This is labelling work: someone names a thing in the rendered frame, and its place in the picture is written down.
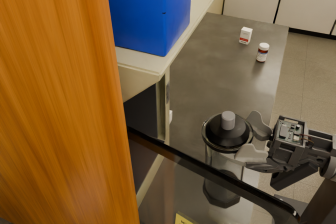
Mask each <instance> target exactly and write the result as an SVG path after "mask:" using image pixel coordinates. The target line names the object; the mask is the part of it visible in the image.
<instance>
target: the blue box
mask: <svg viewBox="0 0 336 224"><path fill-rule="evenodd" d="M108 2H109V9H110V16H111V23H112V31H113V38H114V45H115V46H118V47H122V48H127V49H131V50H136V51H140V52H144V53H149V54H153V55H157V56H162V57H165V56H166V55H167V54H168V52H169V51H170V50H171V48H172V47H173V46H174V44H175V43H176V42H177V40H178V39H179V37H180V36H181V35H182V33H183V32H184V31H185V29H186V28H187V27H188V25H189V24H190V13H191V0H108Z"/></svg>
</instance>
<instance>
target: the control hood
mask: <svg viewBox="0 0 336 224"><path fill-rule="evenodd" d="M214 1H215V0H192V1H191V4H190V23H189V25H188V26H187V28H186V29H185V30H184V32H183V33H182V35H181V36H180V37H179V39H178V40H177V41H176V43H175V44H174V45H173V47H172V48H171V50H170V51H169V52H168V54H167V55H166V56H159V55H155V54H150V53H146V52H142V51H137V50H133V49H129V48H124V47H120V46H115V52H116V59H117V66H118V73H119V80H120V87H121V94H122V102H123V103H124V102H126V101H127V100H129V99H131V98H132V97H134V96H136V95H137V94H139V93H140V92H142V91H144V90H145V89H147V88H149V87H150V86H152V85H153V84H155V83H157V82H158V81H160V80H161V78H162V77H163V75H164V74H165V73H166V71H167V70H168V68H169V67H170V65H171V64H172V62H173V61H174V59H175V58H176V57H177V55H178V54H179V52H180V51H181V49H182V48H183V46H184V45H185V43H186V42H187V40H188V39H189V38H190V36H191V35H192V33H193V32H194V30H195V29H196V27H197V26H198V24H199V23H200V22H201V20H202V19H203V17H204V16H205V14H206V13H207V11H208V10H209V8H210V7H211V5H212V4H213V3H214Z"/></svg>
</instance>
